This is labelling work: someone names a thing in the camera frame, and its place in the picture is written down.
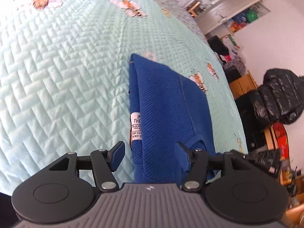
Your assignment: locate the blue knit sweater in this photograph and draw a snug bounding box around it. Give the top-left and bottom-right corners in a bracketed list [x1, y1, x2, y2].
[129, 54, 216, 184]

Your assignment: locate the black puffer jacket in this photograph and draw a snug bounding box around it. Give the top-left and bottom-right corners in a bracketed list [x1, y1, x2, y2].
[235, 68, 303, 152]

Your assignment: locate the wooden dresser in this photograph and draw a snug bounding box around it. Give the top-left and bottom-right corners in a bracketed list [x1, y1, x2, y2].
[229, 70, 258, 100]

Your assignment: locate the black armchair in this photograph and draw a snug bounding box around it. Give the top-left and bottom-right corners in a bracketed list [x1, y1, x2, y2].
[207, 34, 246, 83]

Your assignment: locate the mint quilted bee bedspread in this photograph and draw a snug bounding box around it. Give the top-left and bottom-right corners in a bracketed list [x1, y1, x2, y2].
[1, 0, 247, 195]

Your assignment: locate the wooden chair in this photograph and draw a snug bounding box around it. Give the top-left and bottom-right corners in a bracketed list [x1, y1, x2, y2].
[187, 1, 206, 18]

